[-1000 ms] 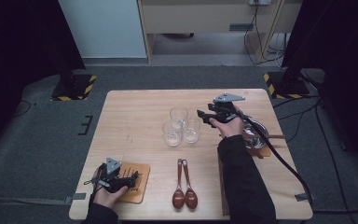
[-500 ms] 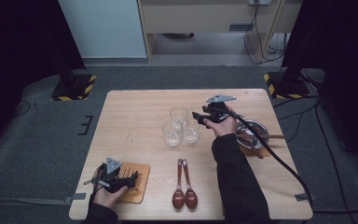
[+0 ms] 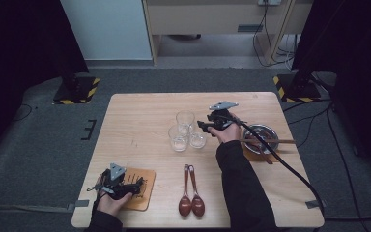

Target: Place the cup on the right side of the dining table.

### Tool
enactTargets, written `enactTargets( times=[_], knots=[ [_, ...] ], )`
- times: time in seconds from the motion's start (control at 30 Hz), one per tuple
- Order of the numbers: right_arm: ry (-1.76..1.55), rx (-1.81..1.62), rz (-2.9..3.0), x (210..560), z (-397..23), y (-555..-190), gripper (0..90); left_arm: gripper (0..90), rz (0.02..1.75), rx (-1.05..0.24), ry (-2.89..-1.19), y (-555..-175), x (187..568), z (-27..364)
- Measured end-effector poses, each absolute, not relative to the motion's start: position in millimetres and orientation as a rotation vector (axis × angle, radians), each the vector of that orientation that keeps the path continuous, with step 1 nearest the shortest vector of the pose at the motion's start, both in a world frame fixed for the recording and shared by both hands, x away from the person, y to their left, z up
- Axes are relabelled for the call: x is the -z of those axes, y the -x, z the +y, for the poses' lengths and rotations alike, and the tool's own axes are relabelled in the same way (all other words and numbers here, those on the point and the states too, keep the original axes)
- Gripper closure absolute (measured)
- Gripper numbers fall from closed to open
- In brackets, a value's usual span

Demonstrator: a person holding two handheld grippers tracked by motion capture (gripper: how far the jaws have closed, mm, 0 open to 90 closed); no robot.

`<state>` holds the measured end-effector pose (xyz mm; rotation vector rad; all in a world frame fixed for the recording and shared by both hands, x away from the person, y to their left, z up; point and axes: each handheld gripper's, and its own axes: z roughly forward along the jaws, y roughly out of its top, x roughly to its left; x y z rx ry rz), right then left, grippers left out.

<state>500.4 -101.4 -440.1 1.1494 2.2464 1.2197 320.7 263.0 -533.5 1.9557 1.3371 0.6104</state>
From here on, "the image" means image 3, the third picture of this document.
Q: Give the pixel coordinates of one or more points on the person's left hand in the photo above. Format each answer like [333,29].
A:
[111,206]

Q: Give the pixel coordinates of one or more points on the person's right hand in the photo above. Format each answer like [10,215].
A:
[228,135]

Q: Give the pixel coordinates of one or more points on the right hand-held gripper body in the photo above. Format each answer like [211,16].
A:
[222,120]

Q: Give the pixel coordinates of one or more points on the grey tape piece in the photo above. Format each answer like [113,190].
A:
[310,204]
[79,204]

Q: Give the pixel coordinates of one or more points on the clear drinking glass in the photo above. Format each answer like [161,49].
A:
[178,140]
[198,140]
[185,119]

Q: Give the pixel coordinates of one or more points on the white power strip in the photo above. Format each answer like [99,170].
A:
[270,2]

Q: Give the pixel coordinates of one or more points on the white cabinet panel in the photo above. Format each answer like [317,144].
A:
[109,29]

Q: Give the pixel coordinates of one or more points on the grey desk label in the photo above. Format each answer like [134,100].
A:
[250,28]

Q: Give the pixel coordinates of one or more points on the black floor tape mark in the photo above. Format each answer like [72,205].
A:
[90,129]

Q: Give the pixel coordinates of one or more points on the reddish brown wooden spoon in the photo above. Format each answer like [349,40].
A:
[265,156]
[185,206]
[198,206]

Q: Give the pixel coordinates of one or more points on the wooden coaster with cutouts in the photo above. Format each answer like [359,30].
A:
[249,157]
[145,199]

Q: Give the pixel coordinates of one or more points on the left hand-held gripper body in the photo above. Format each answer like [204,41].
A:
[112,187]

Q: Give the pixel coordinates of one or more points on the dark wooden chopstick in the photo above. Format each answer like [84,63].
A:
[286,140]

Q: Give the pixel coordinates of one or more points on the dark curtain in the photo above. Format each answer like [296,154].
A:
[19,48]
[360,64]

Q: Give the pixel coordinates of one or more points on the stainless steel bowl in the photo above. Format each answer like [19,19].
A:
[267,132]

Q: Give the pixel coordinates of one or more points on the black stand yellow striped base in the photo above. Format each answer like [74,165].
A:
[299,92]
[80,93]

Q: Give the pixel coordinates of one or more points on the light wooden desk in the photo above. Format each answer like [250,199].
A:
[206,19]

